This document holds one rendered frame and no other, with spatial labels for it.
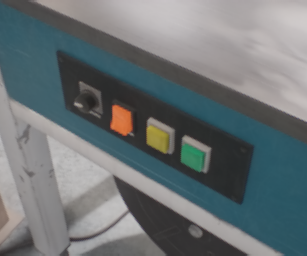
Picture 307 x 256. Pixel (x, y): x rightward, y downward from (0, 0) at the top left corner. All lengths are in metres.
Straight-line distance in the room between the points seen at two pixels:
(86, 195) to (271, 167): 0.86
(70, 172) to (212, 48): 0.91
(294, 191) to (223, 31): 0.17
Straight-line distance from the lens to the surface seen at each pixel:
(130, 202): 1.04
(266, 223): 0.54
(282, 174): 0.47
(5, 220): 1.25
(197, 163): 0.50
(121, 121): 0.54
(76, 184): 1.31
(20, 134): 0.79
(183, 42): 0.48
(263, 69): 0.46
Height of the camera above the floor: 1.01
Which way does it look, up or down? 45 degrees down
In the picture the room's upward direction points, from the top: straight up
